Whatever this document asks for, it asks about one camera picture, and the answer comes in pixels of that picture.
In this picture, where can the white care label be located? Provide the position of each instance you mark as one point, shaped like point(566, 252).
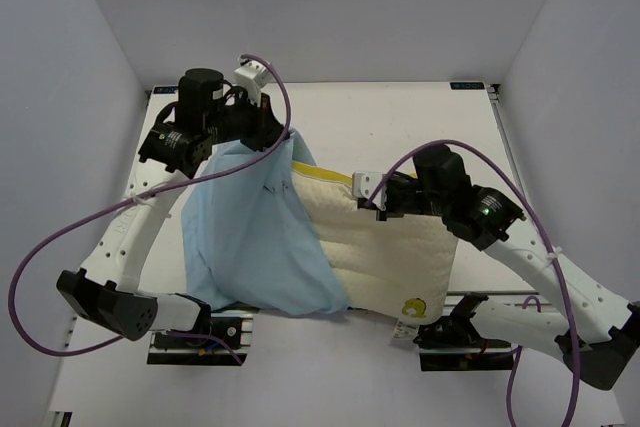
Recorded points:
point(404, 331)

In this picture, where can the light blue pillowcase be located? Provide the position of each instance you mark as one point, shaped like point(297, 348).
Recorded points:
point(247, 237)

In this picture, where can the blue sticker left corner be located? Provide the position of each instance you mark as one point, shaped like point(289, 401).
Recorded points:
point(164, 90)

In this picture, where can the blue sticker right corner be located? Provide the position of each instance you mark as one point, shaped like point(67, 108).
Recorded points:
point(467, 85)

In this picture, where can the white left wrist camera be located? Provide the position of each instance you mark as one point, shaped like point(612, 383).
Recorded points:
point(253, 76)

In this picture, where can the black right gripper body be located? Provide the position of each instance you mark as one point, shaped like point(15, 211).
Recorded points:
point(407, 198)

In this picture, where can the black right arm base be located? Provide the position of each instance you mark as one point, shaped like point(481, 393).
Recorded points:
point(453, 344)

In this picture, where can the cream quilted pillow yellow edge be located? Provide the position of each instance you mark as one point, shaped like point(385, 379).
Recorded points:
point(399, 268)

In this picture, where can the blue sticker corner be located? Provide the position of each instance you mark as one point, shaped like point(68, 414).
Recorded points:
point(467, 85)
point(164, 90)

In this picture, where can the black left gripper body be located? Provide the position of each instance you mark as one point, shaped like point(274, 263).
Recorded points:
point(244, 122)

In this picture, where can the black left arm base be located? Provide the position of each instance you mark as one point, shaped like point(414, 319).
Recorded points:
point(224, 341)

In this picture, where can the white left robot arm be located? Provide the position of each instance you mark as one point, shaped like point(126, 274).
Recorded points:
point(105, 289)

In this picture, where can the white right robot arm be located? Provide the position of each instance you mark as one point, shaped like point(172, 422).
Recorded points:
point(594, 332)

